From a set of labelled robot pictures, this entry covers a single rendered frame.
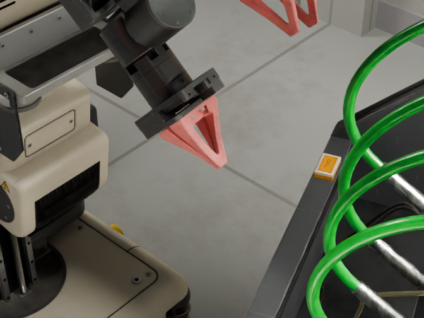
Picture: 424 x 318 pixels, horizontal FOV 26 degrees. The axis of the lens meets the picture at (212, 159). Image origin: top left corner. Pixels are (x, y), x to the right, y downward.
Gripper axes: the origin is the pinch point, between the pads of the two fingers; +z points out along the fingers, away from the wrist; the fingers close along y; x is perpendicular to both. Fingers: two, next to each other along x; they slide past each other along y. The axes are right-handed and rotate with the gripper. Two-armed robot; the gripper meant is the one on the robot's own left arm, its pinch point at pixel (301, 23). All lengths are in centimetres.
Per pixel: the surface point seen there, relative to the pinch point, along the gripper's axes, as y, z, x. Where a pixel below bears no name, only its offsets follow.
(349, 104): -0.9, 11.2, -1.0
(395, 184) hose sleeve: 2.7, 22.8, 0.7
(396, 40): -2.4, 7.1, -10.8
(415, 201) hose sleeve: 3.7, 25.9, 0.0
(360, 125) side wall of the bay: 34.7, 17.3, 18.9
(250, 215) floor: 122, 35, 115
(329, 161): 26.6, 19.6, 22.4
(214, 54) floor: 190, -17, 145
